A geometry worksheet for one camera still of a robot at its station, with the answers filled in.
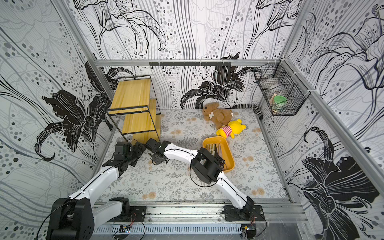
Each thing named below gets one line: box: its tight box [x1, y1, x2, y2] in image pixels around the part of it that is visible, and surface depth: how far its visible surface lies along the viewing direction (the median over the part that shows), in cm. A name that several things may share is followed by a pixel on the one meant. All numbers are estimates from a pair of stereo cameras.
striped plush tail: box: [231, 104, 264, 120], surface depth 121 cm
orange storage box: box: [202, 136, 235, 173], surface depth 97 cm
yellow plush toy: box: [216, 118, 247, 139], surface depth 101 cm
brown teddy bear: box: [202, 102, 234, 130], surface depth 109 cm
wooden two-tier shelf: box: [106, 75, 161, 144], surface depth 86 cm
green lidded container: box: [272, 95, 288, 113], surface depth 80 cm
